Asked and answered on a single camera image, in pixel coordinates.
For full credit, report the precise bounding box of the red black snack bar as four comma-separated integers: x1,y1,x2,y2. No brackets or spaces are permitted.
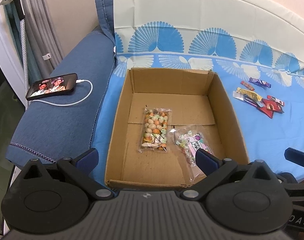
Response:
267,95,285,106

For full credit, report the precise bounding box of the dark red snack pouch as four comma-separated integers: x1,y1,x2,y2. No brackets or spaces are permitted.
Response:
262,99,284,113

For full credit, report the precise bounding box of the silver purple snack pouch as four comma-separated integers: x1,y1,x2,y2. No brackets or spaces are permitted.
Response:
232,91,264,108

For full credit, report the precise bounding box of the yellow snack wrapper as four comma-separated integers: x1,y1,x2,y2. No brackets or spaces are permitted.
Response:
237,87,262,101

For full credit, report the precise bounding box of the red foil snack packet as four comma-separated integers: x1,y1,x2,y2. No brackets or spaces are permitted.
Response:
257,102,273,119

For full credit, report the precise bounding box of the clear bag of pastel candies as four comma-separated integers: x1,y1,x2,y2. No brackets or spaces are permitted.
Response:
168,125,213,184

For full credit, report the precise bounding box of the blue denim sofa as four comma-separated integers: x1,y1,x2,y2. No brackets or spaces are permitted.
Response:
6,0,116,168

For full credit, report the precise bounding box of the clear bag of mixed nuts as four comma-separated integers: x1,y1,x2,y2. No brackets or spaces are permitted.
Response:
138,108,172,153

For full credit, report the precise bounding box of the brown cardboard box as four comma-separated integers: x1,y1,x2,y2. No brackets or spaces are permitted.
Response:
105,68,249,188

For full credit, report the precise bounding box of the black smartphone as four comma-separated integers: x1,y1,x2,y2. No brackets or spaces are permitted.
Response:
26,73,78,101

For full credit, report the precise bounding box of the small red orange bar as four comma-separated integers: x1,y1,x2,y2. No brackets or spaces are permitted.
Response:
240,81,255,91

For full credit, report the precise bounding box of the purple candy bar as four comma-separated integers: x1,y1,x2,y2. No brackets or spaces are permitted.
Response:
249,77,271,88

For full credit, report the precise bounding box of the grey curtain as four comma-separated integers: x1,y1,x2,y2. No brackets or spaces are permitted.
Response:
21,0,64,78

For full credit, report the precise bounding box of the blue white fan-pattern sheet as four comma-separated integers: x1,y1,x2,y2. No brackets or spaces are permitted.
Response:
92,0,304,186

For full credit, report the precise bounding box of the white charging cable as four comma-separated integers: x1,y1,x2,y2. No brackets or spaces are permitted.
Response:
31,79,94,107

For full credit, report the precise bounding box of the garment steamer with hose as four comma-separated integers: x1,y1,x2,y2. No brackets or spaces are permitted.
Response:
0,0,30,91

